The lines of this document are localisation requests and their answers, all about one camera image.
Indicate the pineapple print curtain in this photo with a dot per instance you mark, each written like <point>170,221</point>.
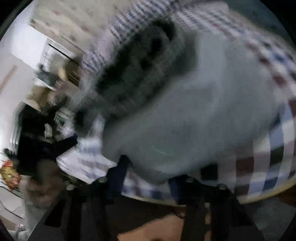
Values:
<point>69,16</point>

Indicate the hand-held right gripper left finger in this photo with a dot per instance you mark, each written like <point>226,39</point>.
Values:
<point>118,172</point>

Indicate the checked bed sheet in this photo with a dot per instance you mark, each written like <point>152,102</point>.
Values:
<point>266,166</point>

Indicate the grey-green pants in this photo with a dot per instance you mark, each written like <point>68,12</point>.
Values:
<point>196,104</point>

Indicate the brown cardboard box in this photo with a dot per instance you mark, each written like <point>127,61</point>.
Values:
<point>71,71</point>

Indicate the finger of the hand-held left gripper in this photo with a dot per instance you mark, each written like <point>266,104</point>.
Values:
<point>67,146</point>

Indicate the person's left hand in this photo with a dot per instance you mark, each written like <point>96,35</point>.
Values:
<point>44,183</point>

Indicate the red yellow printed bag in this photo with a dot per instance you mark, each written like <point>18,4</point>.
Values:
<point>9,173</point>

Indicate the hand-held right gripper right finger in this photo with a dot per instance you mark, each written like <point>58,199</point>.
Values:
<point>175,188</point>

